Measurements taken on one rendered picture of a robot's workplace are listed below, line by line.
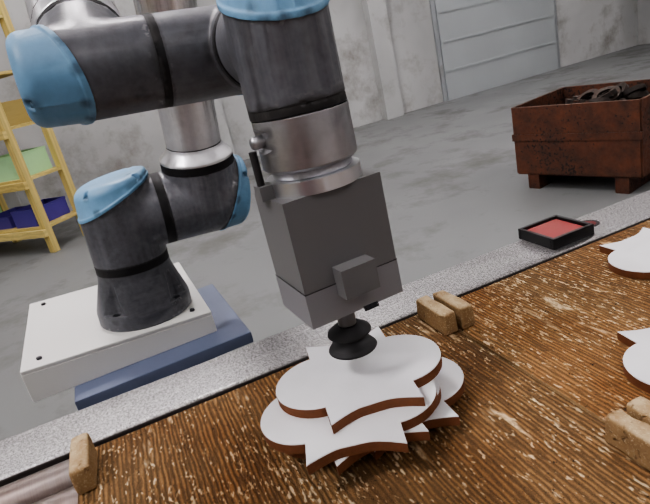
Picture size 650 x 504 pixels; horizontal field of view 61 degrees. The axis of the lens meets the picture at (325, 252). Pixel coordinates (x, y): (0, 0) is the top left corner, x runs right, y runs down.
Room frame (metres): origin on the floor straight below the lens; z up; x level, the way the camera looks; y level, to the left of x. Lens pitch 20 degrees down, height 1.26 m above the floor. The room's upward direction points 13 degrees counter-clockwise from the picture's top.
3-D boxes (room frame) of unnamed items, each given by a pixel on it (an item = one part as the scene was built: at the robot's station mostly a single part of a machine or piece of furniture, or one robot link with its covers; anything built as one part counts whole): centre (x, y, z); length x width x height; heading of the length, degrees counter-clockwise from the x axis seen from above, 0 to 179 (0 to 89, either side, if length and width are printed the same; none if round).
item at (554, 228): (0.78, -0.35, 0.92); 0.06 x 0.06 x 0.01; 18
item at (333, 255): (0.42, -0.01, 1.11); 0.10 x 0.09 x 0.16; 22
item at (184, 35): (0.52, 0.05, 1.27); 0.11 x 0.11 x 0.08; 19
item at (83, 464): (0.44, 0.26, 0.95); 0.06 x 0.02 x 0.03; 18
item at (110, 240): (0.87, 0.30, 1.08); 0.13 x 0.12 x 0.14; 109
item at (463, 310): (0.57, -0.13, 0.95); 0.06 x 0.02 x 0.03; 18
